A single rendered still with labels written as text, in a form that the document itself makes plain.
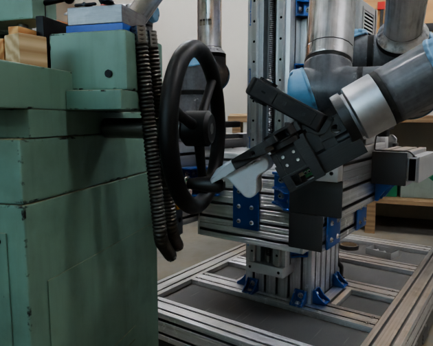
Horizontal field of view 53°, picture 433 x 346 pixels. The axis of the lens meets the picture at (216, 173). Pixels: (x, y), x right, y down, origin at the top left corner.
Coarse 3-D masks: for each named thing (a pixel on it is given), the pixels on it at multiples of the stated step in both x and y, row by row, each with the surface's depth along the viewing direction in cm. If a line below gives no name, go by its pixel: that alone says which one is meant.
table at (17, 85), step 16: (0, 64) 54; (16, 64) 56; (0, 80) 54; (16, 80) 56; (32, 80) 59; (48, 80) 62; (64, 80) 66; (0, 96) 54; (16, 96) 57; (32, 96) 59; (48, 96) 63; (64, 96) 66; (80, 96) 66; (96, 96) 65; (112, 96) 64; (128, 96) 66
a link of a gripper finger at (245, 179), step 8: (264, 160) 59; (224, 168) 60; (232, 168) 59; (240, 168) 60; (248, 168) 60; (256, 168) 59; (264, 168) 59; (216, 176) 61; (224, 176) 63; (232, 176) 60; (240, 176) 60; (248, 176) 60; (256, 176) 59; (240, 184) 60; (248, 184) 60; (256, 184) 60; (248, 192) 60; (256, 192) 60
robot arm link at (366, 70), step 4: (364, 68) 64; (368, 68) 64; (372, 68) 64; (376, 68) 63; (364, 72) 63; (368, 72) 63; (432, 108) 62; (420, 112) 59; (424, 112) 60; (428, 112) 63; (412, 116) 64; (416, 116) 64; (420, 116) 65
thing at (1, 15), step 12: (0, 0) 77; (12, 0) 76; (24, 0) 76; (36, 0) 76; (0, 12) 77; (12, 12) 77; (24, 12) 76; (36, 12) 76; (48, 12) 80; (0, 24) 80; (12, 24) 80; (24, 24) 80
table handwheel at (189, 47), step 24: (192, 48) 66; (168, 72) 61; (216, 72) 79; (168, 96) 60; (216, 96) 82; (120, 120) 76; (168, 120) 59; (192, 120) 68; (216, 120) 84; (168, 144) 60; (192, 144) 72; (216, 144) 84; (168, 168) 61; (216, 168) 83
